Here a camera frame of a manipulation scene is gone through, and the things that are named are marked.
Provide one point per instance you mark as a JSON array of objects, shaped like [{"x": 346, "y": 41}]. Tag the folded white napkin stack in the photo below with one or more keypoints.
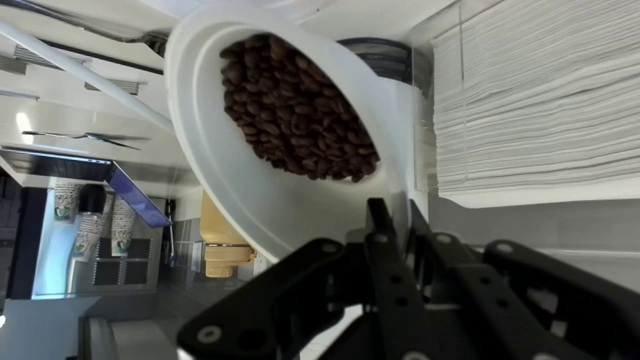
[{"x": 533, "y": 100}]

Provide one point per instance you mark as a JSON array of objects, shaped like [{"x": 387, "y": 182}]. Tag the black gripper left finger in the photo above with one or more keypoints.
[{"x": 392, "y": 306}]

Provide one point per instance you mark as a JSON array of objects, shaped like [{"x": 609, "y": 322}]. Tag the roasted coffee bean pile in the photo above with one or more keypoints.
[{"x": 292, "y": 107}]

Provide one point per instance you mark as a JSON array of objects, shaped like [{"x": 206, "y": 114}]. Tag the blue purple panel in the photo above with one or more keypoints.
[{"x": 136, "y": 197}]

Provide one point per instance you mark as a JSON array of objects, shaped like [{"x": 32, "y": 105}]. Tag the small white bowl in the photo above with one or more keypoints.
[{"x": 220, "y": 167}]

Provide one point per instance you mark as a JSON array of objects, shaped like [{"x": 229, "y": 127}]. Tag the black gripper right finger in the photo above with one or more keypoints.
[{"x": 533, "y": 300}]

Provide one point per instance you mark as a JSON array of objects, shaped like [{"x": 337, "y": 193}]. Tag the black cubby shelf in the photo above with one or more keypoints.
[{"x": 123, "y": 266}]

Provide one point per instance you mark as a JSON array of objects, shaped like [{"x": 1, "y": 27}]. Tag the beige cylindrical stand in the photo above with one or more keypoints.
[{"x": 223, "y": 256}]

